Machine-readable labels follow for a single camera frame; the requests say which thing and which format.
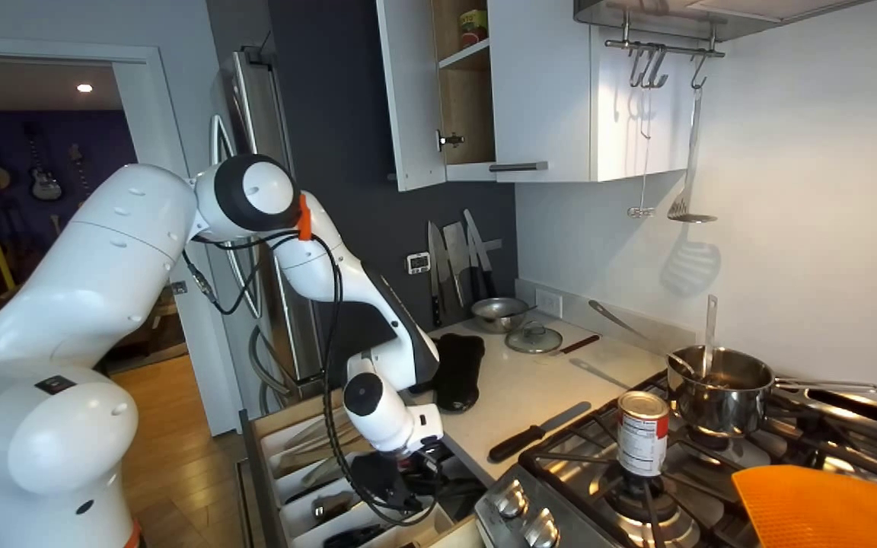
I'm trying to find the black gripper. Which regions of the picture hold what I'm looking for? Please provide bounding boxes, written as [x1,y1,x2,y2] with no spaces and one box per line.
[349,449,444,511]

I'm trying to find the wooden kitchen drawer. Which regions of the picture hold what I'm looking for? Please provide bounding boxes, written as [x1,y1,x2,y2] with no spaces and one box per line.
[237,393,494,548]

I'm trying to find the white organizer tray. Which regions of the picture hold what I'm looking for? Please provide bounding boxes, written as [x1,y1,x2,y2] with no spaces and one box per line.
[271,415,486,548]

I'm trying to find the steel stove knob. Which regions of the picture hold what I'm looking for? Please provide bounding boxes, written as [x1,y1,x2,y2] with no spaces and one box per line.
[491,493,532,536]
[521,507,563,548]

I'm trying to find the stainless gas stove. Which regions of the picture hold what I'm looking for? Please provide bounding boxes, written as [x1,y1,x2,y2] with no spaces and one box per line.
[471,365,877,548]

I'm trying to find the glass pot lid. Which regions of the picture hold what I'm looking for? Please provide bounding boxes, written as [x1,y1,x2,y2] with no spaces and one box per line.
[501,317,567,360]

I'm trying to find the small steel bowl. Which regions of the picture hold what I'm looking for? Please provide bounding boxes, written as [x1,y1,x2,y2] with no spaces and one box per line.
[466,292,532,330]

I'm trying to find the steel saucepan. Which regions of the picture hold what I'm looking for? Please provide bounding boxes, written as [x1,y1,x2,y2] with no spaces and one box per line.
[662,345,877,443]

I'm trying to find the steel spoon in pot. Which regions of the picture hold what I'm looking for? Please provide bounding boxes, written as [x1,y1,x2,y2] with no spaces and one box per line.
[696,292,721,380]

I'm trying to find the hanging white slotted turner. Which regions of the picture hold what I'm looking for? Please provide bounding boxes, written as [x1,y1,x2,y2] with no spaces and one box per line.
[653,222,723,302]

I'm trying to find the stainless steel refrigerator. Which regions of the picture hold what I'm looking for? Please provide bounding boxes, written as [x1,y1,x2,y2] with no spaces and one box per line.
[223,42,330,406]

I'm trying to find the green red cabinet item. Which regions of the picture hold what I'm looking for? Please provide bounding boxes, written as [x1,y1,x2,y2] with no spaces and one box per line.
[456,7,491,48]

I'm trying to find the steel hanging hook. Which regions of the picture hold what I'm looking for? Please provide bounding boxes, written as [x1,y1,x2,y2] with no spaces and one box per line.
[646,42,669,96]
[628,42,653,96]
[688,48,715,96]

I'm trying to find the steel range hood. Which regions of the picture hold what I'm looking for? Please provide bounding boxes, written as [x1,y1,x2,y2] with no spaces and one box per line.
[568,0,875,46]

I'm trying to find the black handled paring knife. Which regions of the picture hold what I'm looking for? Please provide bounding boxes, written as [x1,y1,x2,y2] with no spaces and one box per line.
[308,488,361,524]

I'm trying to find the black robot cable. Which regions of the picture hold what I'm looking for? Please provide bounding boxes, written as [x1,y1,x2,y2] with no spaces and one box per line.
[179,226,440,531]

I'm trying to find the large black handled knife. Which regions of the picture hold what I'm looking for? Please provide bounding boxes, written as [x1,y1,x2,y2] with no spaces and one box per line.
[483,400,593,467]

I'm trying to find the wall mounted kitchen knife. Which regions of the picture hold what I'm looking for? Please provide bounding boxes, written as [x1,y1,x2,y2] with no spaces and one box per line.
[458,206,507,304]
[423,220,446,330]
[440,220,474,312]

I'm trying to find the wall outlet on dark wall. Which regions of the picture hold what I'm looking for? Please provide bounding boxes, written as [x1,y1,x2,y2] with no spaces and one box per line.
[401,250,436,281]

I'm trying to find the small black handled knife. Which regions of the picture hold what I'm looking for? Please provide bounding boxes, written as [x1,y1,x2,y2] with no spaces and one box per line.
[558,330,607,360]

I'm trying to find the white wall outlet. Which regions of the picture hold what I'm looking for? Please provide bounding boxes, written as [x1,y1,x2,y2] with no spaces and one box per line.
[532,285,568,322]

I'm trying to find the orange cable clip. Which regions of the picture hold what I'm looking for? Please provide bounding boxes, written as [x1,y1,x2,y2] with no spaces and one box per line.
[290,193,316,244]

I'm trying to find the long steel utensil handle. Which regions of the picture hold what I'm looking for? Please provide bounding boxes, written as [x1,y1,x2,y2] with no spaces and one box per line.
[585,295,700,378]

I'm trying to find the white wall cabinet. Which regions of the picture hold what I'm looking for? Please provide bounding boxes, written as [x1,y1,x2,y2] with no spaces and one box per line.
[371,0,707,195]

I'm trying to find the white door frame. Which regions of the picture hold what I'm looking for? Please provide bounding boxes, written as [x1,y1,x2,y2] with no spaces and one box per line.
[0,37,248,443]

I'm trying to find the steel hook rail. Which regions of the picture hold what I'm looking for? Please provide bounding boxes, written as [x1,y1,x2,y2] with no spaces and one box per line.
[601,33,727,61]

